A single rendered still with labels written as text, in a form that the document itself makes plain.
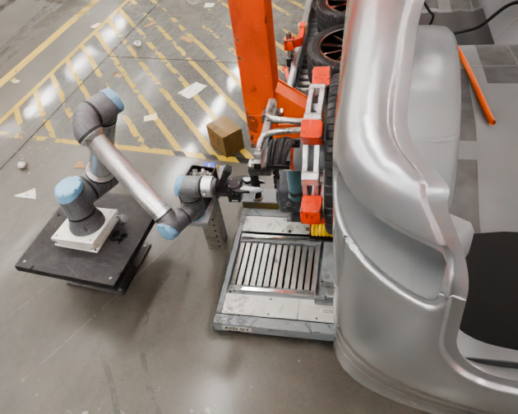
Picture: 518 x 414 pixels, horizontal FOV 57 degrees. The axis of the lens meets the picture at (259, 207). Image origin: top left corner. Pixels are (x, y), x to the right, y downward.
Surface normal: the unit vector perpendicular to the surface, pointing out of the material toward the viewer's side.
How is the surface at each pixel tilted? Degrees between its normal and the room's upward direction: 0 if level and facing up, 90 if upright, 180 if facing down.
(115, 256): 0
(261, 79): 90
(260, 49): 90
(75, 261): 0
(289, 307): 0
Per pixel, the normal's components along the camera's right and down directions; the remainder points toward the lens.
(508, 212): -0.16, -0.42
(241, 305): -0.11, -0.69
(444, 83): -0.05, -0.25
